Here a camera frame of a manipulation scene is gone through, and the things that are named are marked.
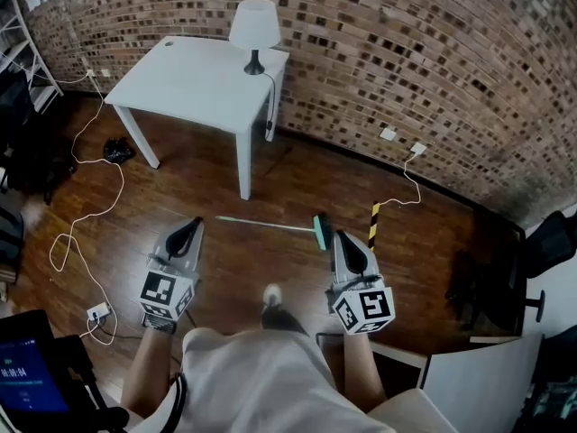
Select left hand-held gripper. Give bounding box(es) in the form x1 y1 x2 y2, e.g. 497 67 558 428
138 217 205 335

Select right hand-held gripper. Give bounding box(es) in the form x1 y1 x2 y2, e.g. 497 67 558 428
325 229 397 336

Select green broom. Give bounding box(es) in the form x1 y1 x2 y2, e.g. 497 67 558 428
215 213 334 253

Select person's left forearm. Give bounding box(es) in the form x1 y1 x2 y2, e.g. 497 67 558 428
120 327 190 412

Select person's right forearm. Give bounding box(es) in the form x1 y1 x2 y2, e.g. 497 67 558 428
343 329 389 412

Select person's right shoe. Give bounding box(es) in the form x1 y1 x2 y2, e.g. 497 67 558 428
261 282 284 309

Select person's black trousers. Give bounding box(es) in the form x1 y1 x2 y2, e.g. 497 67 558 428
260 305 311 336

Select white power strip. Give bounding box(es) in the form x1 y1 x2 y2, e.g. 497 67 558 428
86 301 112 322

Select black plastic bag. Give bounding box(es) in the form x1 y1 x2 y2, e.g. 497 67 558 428
102 136 136 164

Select white square table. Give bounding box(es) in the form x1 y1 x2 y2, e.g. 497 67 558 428
103 35 290 201

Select white desk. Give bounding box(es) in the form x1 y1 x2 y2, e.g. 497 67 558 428
317 330 546 428

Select black office chair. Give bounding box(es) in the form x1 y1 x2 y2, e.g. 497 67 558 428
444 209 577 333
0 72 78 207

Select tablet with blue screen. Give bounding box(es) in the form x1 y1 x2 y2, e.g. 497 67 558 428
0 309 73 417

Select white metal shelf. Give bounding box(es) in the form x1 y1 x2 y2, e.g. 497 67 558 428
0 0 64 113

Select white shade table lamp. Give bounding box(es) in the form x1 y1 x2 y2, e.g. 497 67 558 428
228 0 281 77

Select long white cable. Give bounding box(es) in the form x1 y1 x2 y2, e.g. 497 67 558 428
48 72 126 346

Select white charger cable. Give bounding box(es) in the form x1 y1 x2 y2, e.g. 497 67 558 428
377 150 423 207

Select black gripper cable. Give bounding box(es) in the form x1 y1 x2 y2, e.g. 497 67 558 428
167 370 188 426

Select black lamp cable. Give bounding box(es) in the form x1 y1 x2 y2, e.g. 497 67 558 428
261 70 277 143

